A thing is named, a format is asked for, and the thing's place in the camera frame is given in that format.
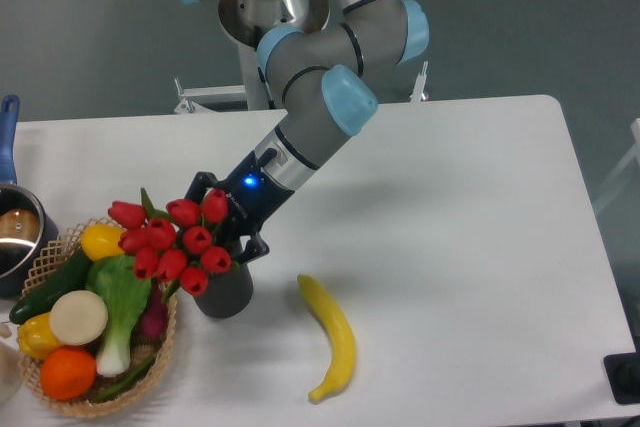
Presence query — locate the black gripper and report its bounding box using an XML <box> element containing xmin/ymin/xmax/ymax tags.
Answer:
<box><xmin>184</xmin><ymin>150</ymin><xmax>294</xmax><ymax>265</ymax></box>

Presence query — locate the red tulip bouquet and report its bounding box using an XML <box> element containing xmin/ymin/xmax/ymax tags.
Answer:
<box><xmin>108</xmin><ymin>188</ymin><xmax>240</xmax><ymax>298</ymax></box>

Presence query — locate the dark grey ribbed vase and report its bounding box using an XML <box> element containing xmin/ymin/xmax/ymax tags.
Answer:
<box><xmin>195</xmin><ymin>263</ymin><xmax>254</xmax><ymax>319</ymax></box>

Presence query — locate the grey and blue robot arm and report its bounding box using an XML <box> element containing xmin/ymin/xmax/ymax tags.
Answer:
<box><xmin>181</xmin><ymin>0</ymin><xmax>429</xmax><ymax>263</ymax></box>

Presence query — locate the yellow squash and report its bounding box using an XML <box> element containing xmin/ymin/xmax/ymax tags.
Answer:
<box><xmin>80</xmin><ymin>224</ymin><xmax>124</xmax><ymax>261</ymax></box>

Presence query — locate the green bok choy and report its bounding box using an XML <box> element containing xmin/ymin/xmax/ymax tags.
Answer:
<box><xmin>86</xmin><ymin>254</ymin><xmax>151</xmax><ymax>378</ymax></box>

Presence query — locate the purple radish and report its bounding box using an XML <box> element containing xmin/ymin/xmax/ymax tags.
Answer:
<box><xmin>137</xmin><ymin>287</ymin><xmax>168</xmax><ymax>340</ymax></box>

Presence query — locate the green cucumber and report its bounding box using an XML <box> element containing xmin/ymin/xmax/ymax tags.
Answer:
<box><xmin>9</xmin><ymin>248</ymin><xmax>93</xmax><ymax>325</ymax></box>

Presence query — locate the green chili pepper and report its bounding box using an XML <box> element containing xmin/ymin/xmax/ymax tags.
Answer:
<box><xmin>91</xmin><ymin>356</ymin><xmax>155</xmax><ymax>403</ymax></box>

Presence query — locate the woven wicker basket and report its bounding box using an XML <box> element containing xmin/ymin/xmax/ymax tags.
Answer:
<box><xmin>19</xmin><ymin>217</ymin><xmax>178</xmax><ymax>419</ymax></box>

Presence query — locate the yellow banana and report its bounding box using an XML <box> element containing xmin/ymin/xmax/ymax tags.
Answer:
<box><xmin>297</xmin><ymin>274</ymin><xmax>357</xmax><ymax>404</ymax></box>

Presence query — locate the orange fruit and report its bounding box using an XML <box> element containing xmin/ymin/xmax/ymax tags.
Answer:
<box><xmin>39</xmin><ymin>347</ymin><xmax>97</xmax><ymax>401</ymax></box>

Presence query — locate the yellow bell pepper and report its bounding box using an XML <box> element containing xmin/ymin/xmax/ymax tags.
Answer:
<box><xmin>17</xmin><ymin>312</ymin><xmax>63</xmax><ymax>360</ymax></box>

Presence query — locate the white garlic piece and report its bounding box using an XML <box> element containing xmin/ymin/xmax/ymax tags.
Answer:
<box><xmin>0</xmin><ymin>322</ymin><xmax>12</xmax><ymax>339</ymax></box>

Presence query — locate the black device at edge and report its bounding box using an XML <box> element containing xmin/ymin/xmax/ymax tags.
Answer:
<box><xmin>603</xmin><ymin>352</ymin><xmax>639</xmax><ymax>405</ymax></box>

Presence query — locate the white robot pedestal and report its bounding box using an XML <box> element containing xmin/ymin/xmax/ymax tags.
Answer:
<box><xmin>173</xmin><ymin>0</ymin><xmax>431</xmax><ymax>115</ymax></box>

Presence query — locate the blue handled saucepan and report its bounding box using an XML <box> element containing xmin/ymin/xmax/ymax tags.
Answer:
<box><xmin>1</xmin><ymin>94</ymin><xmax>58</xmax><ymax>298</ymax></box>

